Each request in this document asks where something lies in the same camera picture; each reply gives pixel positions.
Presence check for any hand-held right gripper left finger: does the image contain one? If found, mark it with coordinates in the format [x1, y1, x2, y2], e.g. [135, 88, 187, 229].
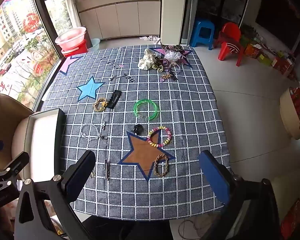
[14, 150, 97, 240]

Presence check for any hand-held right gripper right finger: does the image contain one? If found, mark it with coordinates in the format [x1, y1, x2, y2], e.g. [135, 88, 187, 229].
[199, 150, 283, 240]

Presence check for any black framed jewelry box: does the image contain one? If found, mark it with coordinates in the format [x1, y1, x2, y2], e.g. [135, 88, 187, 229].
[22, 108, 66, 183]

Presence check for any silver chain necklace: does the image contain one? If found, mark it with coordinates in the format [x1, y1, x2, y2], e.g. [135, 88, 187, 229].
[80, 120, 108, 140]

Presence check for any brown braided bracelet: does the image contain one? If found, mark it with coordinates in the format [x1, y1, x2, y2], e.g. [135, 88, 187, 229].
[153, 154, 169, 176]

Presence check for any colourful bead bracelet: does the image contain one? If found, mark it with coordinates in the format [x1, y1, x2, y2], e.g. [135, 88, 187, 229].
[147, 126, 172, 148]

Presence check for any green plastic bracelet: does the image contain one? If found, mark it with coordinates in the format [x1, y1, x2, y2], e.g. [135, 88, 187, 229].
[133, 99, 159, 122]

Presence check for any tan leather chair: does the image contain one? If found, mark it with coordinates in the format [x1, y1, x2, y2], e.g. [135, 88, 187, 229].
[0, 94, 35, 180]

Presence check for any grey checked star tablecloth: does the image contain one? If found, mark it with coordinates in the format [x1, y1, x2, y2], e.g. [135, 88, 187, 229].
[40, 44, 232, 218]

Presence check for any long black hair clip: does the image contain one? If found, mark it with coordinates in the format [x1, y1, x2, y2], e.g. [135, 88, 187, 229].
[107, 90, 122, 109]

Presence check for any round beige box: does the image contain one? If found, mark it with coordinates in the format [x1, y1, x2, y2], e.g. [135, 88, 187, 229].
[279, 87, 300, 140]

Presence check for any red plastic bucket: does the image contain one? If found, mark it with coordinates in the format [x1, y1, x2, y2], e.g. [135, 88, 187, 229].
[61, 40, 88, 58]

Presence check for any pile of hair accessories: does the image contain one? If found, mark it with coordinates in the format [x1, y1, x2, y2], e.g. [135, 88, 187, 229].
[150, 44, 193, 82]

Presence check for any red window decoration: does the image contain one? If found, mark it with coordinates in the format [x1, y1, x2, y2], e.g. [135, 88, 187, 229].
[22, 12, 40, 33]

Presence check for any pile of red gift boxes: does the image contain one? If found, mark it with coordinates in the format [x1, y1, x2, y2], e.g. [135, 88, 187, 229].
[242, 37, 298, 80]

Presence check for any white dotted scrunchie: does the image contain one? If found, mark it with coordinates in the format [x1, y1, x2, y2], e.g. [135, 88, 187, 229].
[138, 48, 158, 70]

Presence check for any pink plastic basin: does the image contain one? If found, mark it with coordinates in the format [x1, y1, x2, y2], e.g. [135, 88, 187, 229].
[55, 26, 87, 51]

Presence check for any red plastic chair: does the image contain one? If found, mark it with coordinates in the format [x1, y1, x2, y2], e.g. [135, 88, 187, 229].
[213, 22, 243, 67]

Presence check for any blue plastic stool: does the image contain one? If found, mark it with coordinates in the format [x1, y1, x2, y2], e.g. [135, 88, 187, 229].
[190, 18, 215, 50]

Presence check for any white cloth on floor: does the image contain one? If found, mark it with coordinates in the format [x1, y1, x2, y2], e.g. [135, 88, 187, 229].
[139, 35, 161, 43]

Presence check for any white cabinet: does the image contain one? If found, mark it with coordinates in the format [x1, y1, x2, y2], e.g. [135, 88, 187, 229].
[75, 0, 163, 40]

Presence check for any cable on floor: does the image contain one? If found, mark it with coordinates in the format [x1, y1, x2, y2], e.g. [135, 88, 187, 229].
[177, 217, 208, 239]

